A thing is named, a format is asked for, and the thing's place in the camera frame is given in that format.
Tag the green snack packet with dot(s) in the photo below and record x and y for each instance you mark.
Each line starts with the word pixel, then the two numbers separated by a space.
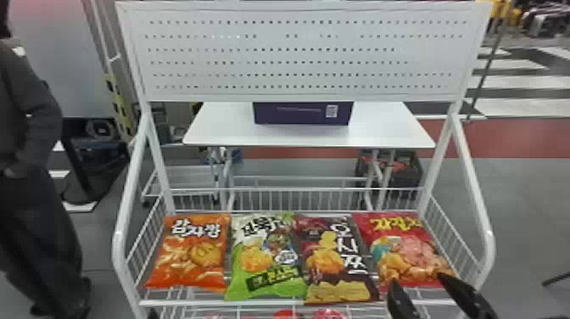
pixel 262 267

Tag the purple box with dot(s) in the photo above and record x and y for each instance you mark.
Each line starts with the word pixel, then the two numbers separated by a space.
pixel 303 113

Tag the black crate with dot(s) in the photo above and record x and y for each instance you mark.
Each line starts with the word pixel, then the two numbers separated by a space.
pixel 403 171

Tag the person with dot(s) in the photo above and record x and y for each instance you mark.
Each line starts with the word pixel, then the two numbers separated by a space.
pixel 26 133

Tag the white side table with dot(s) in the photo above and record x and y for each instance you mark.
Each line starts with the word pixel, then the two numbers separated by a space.
pixel 383 129

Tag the orange snack packet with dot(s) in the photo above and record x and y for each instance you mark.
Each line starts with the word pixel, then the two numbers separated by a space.
pixel 191 254

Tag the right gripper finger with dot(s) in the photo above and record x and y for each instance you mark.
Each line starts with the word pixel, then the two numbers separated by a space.
pixel 467 300
pixel 401 303

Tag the yellow black striped post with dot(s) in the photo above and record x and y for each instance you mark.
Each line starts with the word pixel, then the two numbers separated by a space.
pixel 119 107

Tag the dark red snack packet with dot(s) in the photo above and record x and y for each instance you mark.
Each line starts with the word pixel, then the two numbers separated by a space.
pixel 334 267

